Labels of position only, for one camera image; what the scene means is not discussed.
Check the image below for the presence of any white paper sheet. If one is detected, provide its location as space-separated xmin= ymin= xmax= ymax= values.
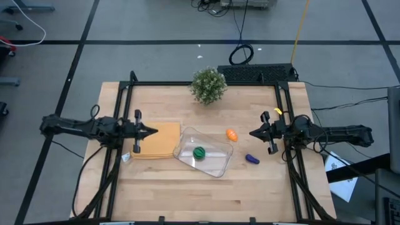
xmin=324 ymin=151 xmax=359 ymax=203

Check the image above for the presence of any thin black floor cable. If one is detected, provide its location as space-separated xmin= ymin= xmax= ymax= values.
xmin=51 ymin=140 xmax=85 ymax=159
xmin=301 ymin=80 xmax=400 ymax=91
xmin=311 ymin=96 xmax=388 ymax=112

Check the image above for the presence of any grey equipment base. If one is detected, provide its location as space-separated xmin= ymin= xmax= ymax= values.
xmin=220 ymin=0 xmax=278 ymax=9

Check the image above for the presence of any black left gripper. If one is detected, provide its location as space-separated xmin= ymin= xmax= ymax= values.
xmin=117 ymin=109 xmax=159 ymax=154

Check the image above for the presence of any black cable bundle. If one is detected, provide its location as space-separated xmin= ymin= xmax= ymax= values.
xmin=190 ymin=0 xmax=234 ymax=18

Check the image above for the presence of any orange toy pumpkin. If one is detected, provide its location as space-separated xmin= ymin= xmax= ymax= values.
xmin=226 ymin=128 xmax=239 ymax=143

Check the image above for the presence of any potted green plant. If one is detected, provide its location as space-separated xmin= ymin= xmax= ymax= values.
xmin=189 ymin=66 xmax=228 ymax=106

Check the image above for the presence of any red cart part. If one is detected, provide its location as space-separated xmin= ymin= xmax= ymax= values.
xmin=0 ymin=35 xmax=17 ymax=53

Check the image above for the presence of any grey cart leg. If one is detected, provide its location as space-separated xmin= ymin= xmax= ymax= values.
xmin=2 ymin=0 xmax=56 ymax=15

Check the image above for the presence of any white floor cable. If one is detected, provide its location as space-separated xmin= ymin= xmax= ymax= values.
xmin=11 ymin=0 xmax=48 ymax=48

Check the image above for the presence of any folded yellow cloth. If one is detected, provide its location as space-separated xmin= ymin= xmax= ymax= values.
xmin=130 ymin=121 xmax=181 ymax=159

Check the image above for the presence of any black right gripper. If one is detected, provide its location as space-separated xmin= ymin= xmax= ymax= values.
xmin=249 ymin=111 xmax=296 ymax=155

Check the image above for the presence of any coiled black floor cable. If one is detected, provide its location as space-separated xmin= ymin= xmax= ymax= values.
xmin=228 ymin=0 xmax=255 ymax=66

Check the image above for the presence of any green striped toy watermelon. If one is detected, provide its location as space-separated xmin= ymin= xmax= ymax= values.
xmin=192 ymin=146 xmax=206 ymax=161

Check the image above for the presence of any clear plastic tupperware container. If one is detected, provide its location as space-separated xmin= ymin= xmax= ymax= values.
xmin=172 ymin=126 xmax=234 ymax=178

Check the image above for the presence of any grey cabinet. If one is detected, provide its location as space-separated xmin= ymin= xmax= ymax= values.
xmin=387 ymin=86 xmax=400 ymax=174

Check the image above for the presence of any purple toy eggplant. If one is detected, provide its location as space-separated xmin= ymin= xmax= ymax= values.
xmin=245 ymin=153 xmax=261 ymax=165

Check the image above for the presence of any black metal table frame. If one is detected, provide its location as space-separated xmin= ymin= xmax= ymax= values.
xmin=72 ymin=70 xmax=338 ymax=224

